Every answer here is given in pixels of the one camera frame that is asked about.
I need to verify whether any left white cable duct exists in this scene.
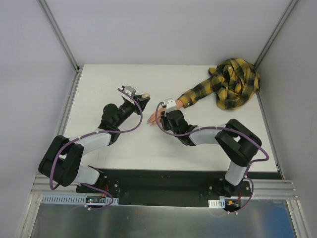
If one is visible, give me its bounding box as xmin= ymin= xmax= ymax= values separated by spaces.
xmin=41 ymin=194 xmax=119 ymax=206

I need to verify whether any nail polish bottle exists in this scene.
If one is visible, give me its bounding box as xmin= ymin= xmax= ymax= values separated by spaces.
xmin=142 ymin=92 xmax=150 ymax=98

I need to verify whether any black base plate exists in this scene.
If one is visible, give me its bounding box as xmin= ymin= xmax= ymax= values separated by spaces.
xmin=75 ymin=169 xmax=284 ymax=207

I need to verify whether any right aluminium frame post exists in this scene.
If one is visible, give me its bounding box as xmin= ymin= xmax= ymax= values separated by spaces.
xmin=254 ymin=0 xmax=300 ymax=69

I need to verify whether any white cable duct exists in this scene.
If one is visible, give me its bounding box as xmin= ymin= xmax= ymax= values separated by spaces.
xmin=208 ymin=197 xmax=242 ymax=208
xmin=41 ymin=194 xmax=119 ymax=206

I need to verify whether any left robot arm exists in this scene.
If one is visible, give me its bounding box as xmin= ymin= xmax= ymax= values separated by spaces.
xmin=38 ymin=93 xmax=150 ymax=193

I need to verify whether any right white cable duct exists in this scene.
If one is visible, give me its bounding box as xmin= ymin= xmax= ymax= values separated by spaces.
xmin=208 ymin=197 xmax=242 ymax=208

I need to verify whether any aluminium frame post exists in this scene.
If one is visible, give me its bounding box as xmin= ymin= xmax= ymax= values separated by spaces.
xmin=37 ymin=0 xmax=81 ymax=73
xmin=254 ymin=0 xmax=300 ymax=69

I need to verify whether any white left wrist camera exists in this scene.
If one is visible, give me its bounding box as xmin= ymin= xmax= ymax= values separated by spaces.
xmin=118 ymin=86 xmax=136 ymax=104

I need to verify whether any left aluminium frame post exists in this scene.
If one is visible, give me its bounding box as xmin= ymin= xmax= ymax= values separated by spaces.
xmin=37 ymin=0 xmax=81 ymax=73

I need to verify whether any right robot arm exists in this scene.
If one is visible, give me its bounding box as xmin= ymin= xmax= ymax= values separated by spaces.
xmin=160 ymin=110 xmax=262 ymax=197

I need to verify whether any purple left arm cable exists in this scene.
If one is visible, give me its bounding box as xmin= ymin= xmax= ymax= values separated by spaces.
xmin=49 ymin=89 xmax=144 ymax=213

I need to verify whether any yellow plaid shirt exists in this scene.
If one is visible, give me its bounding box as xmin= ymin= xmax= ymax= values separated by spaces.
xmin=177 ymin=58 xmax=260 ymax=110

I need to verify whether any mannequin hand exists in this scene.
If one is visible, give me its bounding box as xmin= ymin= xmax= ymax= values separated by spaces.
xmin=147 ymin=100 xmax=184 ymax=125

